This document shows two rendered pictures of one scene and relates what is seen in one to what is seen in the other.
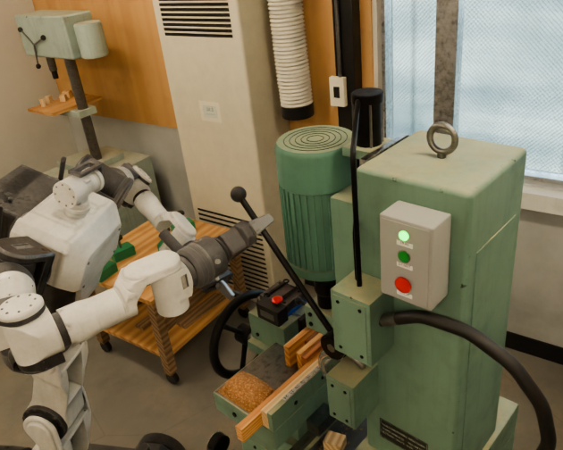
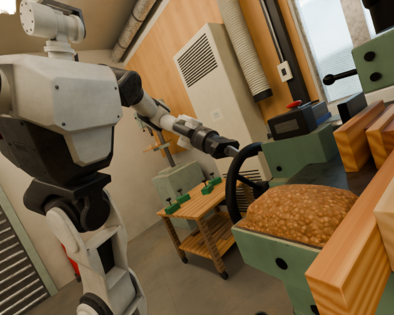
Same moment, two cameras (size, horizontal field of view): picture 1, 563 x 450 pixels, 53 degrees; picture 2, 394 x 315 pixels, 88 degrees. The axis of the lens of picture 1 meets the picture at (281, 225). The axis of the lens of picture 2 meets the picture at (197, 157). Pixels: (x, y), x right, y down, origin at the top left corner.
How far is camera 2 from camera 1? 1.19 m
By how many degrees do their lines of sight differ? 25
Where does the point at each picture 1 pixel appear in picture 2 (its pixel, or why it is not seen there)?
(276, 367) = (330, 178)
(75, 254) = (32, 67)
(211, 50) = (209, 80)
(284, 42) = (246, 57)
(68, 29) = not seen: hidden behind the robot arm
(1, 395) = not seen: hidden behind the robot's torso
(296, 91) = (259, 82)
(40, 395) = (86, 281)
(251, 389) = (305, 195)
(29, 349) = not seen: outside the picture
